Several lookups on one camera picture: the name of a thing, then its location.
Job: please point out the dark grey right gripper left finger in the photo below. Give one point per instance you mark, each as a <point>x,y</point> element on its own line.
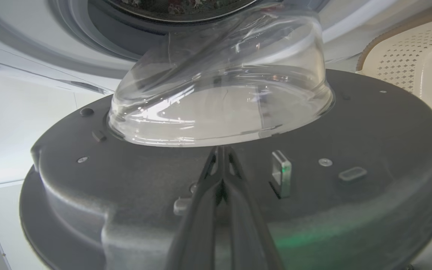
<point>197,225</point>

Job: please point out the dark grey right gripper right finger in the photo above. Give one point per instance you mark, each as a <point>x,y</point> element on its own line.
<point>246,228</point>

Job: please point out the dark washing machine door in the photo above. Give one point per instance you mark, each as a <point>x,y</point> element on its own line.
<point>351,210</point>

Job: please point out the cream perforated laundry basket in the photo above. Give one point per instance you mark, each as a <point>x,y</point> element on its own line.
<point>399,56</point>

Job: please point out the white front-load washing machine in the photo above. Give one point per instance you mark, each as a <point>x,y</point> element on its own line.
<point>17,33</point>

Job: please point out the white panel with screws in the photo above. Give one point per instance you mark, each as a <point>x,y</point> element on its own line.
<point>8,217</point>

